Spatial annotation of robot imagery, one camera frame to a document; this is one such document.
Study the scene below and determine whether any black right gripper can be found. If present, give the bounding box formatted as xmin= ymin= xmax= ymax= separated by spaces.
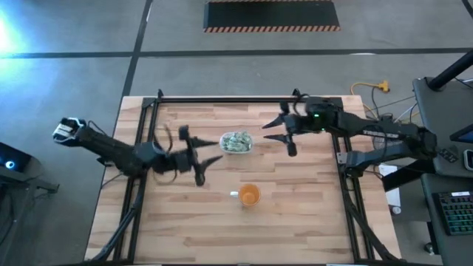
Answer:
xmin=262 ymin=101 xmax=308 ymax=157

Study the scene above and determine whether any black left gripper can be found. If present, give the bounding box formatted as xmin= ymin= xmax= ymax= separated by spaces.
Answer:
xmin=173 ymin=125 xmax=224 ymax=187

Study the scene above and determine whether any clear plastic container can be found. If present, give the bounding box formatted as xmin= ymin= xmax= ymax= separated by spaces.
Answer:
xmin=219 ymin=131 xmax=254 ymax=154

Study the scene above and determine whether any yellow ceramic mug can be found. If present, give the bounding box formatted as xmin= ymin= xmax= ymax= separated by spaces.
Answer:
xmin=230 ymin=183 xmax=262 ymax=207

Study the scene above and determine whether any black hazard-striped floor mat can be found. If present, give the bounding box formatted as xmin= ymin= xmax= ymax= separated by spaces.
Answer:
xmin=203 ymin=0 xmax=341 ymax=33

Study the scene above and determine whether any black desk leg bar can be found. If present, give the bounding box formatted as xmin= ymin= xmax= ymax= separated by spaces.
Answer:
xmin=382 ymin=158 xmax=437 ymax=192

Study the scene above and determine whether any small black remote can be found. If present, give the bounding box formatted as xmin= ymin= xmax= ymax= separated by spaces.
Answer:
xmin=438 ymin=147 xmax=459 ymax=163

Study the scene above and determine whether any black pole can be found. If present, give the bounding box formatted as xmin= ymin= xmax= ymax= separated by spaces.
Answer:
xmin=428 ymin=50 xmax=473 ymax=92

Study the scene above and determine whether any dark tablet screen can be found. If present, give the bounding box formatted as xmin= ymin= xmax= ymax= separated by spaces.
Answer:
xmin=449 ymin=123 xmax=473 ymax=144

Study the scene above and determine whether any black box with blue light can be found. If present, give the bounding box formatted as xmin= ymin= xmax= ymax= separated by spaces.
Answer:
xmin=0 ymin=142 xmax=33 ymax=173

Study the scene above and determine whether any black backlit keyboard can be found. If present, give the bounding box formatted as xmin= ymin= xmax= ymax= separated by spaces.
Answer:
xmin=432 ymin=191 xmax=473 ymax=236

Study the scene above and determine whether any dark grey desk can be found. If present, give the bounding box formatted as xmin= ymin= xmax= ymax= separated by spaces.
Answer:
xmin=421 ymin=173 xmax=473 ymax=266

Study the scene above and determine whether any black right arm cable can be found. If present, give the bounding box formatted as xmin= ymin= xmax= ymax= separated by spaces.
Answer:
xmin=291 ymin=88 xmax=310 ymax=108

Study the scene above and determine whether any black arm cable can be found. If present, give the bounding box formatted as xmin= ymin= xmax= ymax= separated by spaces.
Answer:
xmin=153 ymin=123 xmax=178 ymax=185
xmin=291 ymin=88 xmax=310 ymax=108

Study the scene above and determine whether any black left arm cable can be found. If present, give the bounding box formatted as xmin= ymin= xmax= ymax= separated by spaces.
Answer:
xmin=153 ymin=123 xmax=178 ymax=185

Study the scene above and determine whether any yellow extension cord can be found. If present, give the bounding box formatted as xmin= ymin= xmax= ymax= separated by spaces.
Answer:
xmin=350 ymin=80 xmax=391 ymax=123

